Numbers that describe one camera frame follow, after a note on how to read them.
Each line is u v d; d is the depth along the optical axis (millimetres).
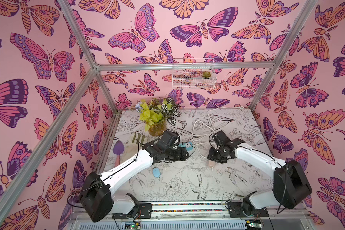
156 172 861
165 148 595
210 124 1101
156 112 917
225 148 634
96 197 397
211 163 830
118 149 976
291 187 424
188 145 947
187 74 973
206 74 922
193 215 729
